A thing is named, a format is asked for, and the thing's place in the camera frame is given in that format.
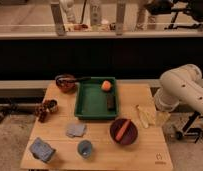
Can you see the yellow banana peel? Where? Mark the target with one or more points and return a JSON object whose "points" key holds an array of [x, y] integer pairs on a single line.
{"points": [[147, 117]]}

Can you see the small blue cup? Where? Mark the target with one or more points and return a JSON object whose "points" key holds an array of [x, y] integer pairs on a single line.
{"points": [[85, 148]]}

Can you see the small brown cup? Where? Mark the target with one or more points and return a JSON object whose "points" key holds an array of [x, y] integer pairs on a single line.
{"points": [[52, 106]]}

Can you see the orange carrot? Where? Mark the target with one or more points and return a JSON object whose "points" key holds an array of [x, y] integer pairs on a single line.
{"points": [[122, 130]]}

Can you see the grey-blue towel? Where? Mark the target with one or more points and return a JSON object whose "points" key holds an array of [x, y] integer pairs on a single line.
{"points": [[75, 130]]}

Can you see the brown pot with handle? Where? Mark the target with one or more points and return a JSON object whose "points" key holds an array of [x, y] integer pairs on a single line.
{"points": [[67, 82]]}

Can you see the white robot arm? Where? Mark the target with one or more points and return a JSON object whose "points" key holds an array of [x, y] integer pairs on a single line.
{"points": [[180, 85]]}

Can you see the orange ball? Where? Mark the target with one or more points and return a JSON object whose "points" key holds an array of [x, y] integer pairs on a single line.
{"points": [[106, 86]]}

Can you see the green plastic tray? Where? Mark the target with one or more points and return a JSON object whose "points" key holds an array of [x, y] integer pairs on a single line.
{"points": [[91, 100]]}

